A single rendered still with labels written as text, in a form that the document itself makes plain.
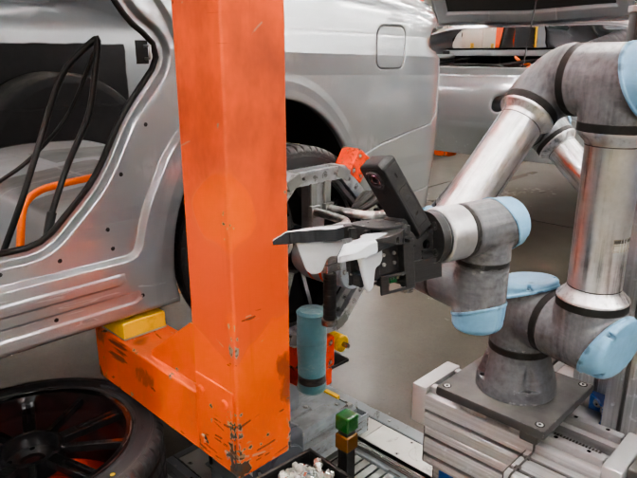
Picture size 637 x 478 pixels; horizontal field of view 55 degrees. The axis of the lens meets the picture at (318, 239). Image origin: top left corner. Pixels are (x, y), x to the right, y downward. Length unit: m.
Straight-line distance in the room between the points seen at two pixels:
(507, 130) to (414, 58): 1.47
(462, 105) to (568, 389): 3.12
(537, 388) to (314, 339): 0.74
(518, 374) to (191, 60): 0.86
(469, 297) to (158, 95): 1.12
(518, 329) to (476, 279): 0.32
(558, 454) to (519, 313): 0.26
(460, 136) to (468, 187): 3.29
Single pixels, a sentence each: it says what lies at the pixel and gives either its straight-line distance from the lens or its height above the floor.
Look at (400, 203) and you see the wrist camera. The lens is 0.75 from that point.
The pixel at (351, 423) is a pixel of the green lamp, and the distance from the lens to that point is 1.44.
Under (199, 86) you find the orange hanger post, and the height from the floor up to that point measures 1.38.
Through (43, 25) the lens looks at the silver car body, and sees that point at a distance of 3.50.
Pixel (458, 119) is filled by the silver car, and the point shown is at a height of 1.02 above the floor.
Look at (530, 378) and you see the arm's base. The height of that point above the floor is 0.87.
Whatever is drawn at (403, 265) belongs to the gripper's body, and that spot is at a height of 1.20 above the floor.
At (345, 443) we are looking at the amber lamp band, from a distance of 1.47.
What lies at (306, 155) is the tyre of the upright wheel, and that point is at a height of 1.15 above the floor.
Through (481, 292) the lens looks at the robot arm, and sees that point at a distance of 0.88.
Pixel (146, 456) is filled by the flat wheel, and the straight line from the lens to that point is 1.65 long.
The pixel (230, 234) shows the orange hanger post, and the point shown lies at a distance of 1.23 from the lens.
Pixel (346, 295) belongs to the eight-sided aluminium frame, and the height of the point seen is 0.66.
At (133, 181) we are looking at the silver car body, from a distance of 1.72.
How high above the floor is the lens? 1.45
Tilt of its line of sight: 17 degrees down
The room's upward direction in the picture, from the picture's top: straight up
